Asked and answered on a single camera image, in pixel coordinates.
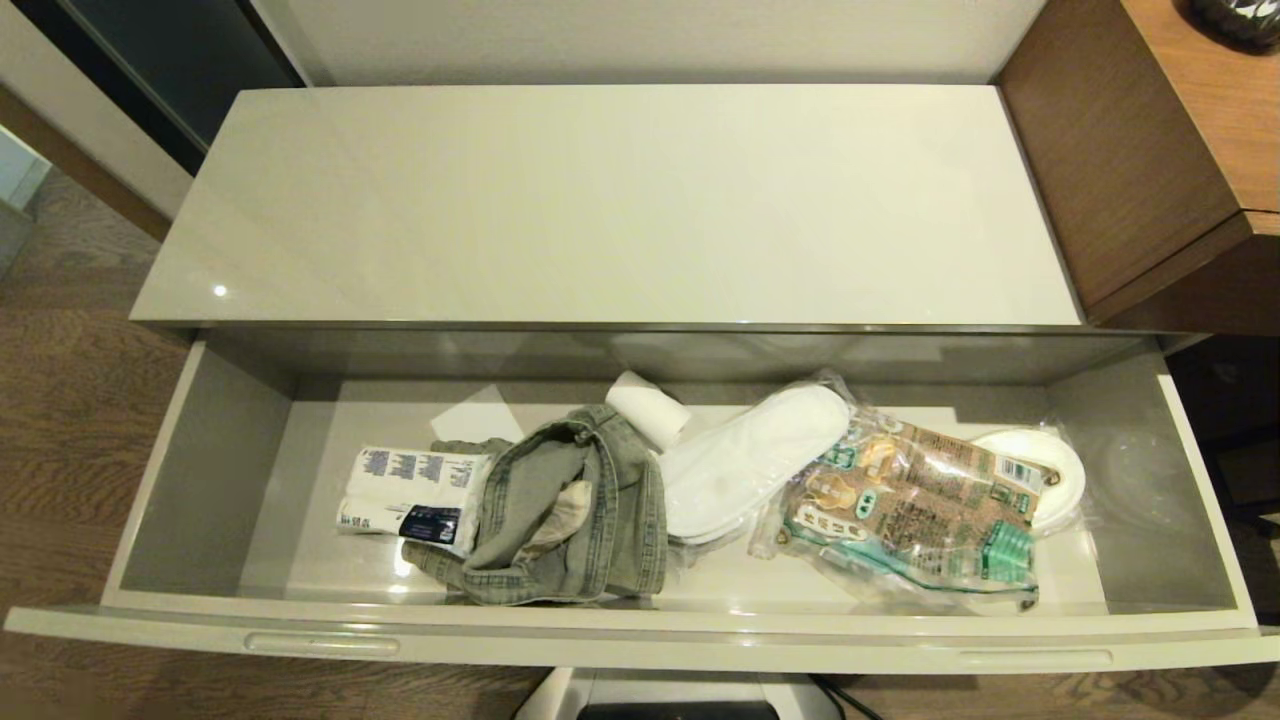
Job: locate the dark door panel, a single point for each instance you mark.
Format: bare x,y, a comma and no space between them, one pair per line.
170,60

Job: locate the bagged white slippers, brown sticker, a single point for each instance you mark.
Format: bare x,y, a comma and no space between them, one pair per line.
1060,480

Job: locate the dark bowl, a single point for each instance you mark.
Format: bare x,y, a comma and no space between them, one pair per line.
1240,18

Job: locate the pale blue cabinet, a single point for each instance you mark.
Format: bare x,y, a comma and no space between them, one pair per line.
18,165

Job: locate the white tissue pack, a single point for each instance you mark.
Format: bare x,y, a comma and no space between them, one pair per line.
405,490

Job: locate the white and black robot base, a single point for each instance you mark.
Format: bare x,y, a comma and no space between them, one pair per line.
680,695

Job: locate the beige cabinet drawer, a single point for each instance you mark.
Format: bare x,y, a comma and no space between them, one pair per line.
200,480

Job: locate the clear plastic lid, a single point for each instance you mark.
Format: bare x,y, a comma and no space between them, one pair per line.
1140,480

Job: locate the white paper roll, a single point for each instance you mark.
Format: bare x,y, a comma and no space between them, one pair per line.
645,408

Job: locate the brown wooden side cabinet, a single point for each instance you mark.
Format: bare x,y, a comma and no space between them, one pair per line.
1150,150

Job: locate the brown and green snack bag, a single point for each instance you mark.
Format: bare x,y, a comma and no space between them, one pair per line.
910,510

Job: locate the faded denim jeans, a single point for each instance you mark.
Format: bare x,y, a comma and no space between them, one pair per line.
560,520

